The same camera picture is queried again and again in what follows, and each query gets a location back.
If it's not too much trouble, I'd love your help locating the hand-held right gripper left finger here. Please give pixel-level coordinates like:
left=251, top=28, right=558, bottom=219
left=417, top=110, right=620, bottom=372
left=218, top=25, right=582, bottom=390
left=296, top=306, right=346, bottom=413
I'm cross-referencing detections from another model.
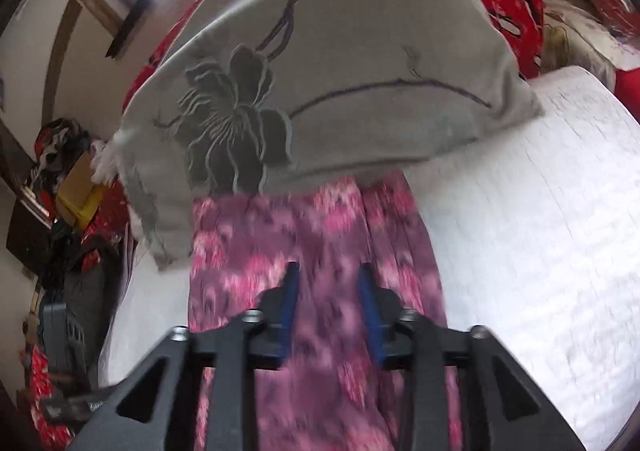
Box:
left=67, top=261, right=301, bottom=451

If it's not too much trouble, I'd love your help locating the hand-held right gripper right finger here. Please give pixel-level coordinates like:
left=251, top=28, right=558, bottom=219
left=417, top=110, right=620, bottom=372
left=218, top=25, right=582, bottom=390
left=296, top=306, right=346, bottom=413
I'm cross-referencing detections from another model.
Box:
left=358, top=263, right=587, bottom=451

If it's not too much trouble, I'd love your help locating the purple floral garment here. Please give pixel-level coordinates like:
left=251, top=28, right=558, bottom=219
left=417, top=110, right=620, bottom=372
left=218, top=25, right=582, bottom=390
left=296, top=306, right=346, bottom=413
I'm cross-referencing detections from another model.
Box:
left=187, top=171, right=463, bottom=451

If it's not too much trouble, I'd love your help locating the red patterned bag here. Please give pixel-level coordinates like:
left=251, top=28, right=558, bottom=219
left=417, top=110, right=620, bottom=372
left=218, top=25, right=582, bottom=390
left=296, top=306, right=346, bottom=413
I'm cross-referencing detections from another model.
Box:
left=75, top=181, right=132, bottom=274

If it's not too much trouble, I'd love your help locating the yellow cardboard box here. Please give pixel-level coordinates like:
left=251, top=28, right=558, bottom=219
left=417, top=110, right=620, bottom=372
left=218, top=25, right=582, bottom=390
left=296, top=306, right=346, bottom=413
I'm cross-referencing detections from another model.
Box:
left=56, top=150, right=108, bottom=229

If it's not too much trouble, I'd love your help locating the white quilted bed cover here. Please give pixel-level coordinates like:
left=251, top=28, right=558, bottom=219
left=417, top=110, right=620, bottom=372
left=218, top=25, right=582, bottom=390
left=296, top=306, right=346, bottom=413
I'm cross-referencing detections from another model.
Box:
left=97, top=66, right=640, bottom=451

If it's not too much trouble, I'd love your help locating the grey floral pillow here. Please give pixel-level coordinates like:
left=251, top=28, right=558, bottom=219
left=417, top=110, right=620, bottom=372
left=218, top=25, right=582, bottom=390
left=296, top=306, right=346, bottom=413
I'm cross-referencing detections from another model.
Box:
left=111, top=0, right=546, bottom=272

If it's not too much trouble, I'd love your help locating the white printed pillow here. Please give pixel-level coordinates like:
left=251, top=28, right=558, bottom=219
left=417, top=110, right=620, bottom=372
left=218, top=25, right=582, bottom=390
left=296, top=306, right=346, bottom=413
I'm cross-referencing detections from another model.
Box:
left=542, top=0, right=618, bottom=88

